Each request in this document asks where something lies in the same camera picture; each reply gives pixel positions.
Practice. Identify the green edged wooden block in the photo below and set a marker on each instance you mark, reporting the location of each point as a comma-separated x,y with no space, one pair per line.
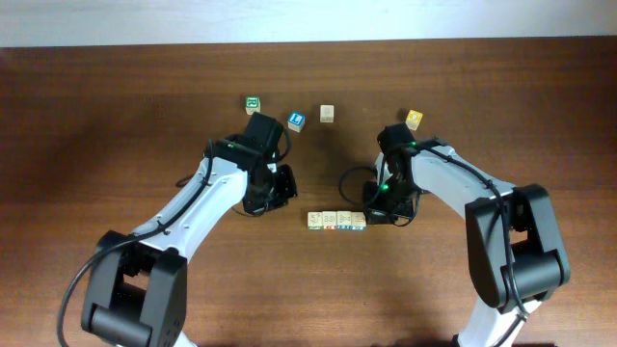
315,221

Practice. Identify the blue D wooden block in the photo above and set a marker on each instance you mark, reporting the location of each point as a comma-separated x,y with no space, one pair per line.
358,221

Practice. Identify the yellow O wooden block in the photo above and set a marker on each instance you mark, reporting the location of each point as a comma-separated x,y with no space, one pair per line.
413,119

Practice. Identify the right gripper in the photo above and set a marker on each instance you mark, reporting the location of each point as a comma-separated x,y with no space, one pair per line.
376,212

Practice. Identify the red A number wooden block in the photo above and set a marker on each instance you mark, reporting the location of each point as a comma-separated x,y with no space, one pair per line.
329,220

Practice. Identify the blue L wooden block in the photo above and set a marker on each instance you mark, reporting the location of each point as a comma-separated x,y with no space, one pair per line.
296,121

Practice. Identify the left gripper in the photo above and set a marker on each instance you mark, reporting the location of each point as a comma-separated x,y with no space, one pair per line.
287,187

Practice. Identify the Y letter wooden block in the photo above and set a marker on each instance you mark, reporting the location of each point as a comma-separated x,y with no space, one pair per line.
343,220

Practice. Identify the green R wooden block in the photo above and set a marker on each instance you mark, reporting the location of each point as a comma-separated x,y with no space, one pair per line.
252,104

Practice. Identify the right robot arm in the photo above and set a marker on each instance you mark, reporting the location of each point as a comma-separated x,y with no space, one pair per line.
516,254

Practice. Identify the plain number wooden block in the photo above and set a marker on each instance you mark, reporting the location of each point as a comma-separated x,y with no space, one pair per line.
326,113

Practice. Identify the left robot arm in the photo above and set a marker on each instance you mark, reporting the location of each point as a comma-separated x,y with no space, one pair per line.
137,290

